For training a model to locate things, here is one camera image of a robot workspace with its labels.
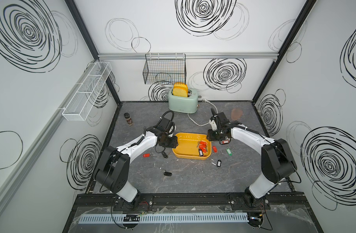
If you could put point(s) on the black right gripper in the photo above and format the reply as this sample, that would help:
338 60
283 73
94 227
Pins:
209 137

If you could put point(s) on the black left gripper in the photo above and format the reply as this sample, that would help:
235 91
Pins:
173 142

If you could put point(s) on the green key tag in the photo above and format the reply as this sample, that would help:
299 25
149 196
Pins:
229 152

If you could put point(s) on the yellow plastic storage box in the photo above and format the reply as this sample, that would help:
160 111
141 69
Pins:
188 146

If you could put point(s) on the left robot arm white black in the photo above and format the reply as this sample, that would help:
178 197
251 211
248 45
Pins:
112 168

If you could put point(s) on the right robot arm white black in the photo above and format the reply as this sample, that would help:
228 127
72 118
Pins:
277 161

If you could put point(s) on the red key tags cluster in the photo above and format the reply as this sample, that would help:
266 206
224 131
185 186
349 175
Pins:
203 146

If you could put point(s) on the mint green toaster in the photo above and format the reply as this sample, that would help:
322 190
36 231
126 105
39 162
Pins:
184 104

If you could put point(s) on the black windowed key tag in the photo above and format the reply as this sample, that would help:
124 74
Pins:
201 154

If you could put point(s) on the spice bottle black cap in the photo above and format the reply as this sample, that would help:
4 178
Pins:
128 118

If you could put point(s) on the yellow toast slice front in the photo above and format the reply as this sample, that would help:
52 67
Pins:
180 91

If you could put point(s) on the orange toast slice back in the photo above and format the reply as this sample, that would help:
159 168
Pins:
181 85

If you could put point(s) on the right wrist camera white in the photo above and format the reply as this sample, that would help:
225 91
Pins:
213 124

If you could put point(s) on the black wire wall basket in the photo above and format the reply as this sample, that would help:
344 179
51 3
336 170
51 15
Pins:
165 68

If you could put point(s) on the white mesh wall shelf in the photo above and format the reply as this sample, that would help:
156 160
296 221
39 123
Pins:
84 99

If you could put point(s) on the white slotted cable duct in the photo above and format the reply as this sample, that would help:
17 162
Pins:
164 218

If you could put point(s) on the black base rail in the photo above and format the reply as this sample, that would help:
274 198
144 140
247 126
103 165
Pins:
153 202

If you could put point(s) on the aluminium wall rail back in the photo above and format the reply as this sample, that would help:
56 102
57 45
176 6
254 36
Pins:
188 55

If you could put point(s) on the black corner frame post right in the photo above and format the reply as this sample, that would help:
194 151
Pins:
308 6

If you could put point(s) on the black corner frame post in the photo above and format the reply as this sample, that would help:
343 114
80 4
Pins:
308 6
90 44

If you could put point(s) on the black corner frame post left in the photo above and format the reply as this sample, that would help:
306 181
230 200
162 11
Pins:
90 44

